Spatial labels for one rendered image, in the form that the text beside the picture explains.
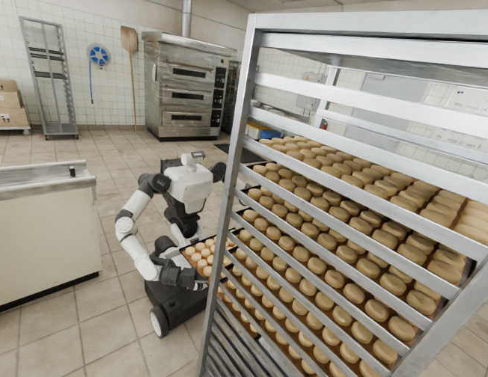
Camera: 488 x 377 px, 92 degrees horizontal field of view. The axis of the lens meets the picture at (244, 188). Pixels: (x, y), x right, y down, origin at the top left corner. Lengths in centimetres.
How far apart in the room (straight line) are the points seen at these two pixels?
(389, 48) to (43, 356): 214
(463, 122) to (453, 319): 32
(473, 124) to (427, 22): 17
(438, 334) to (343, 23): 58
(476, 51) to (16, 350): 230
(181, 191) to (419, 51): 117
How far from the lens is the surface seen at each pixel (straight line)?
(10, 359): 215
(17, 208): 188
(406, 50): 54
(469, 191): 52
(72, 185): 185
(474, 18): 50
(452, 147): 93
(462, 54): 52
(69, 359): 203
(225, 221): 86
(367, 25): 54
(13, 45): 593
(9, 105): 567
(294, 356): 99
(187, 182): 138
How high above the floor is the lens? 170
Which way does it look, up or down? 26 degrees down
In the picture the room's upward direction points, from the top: 11 degrees clockwise
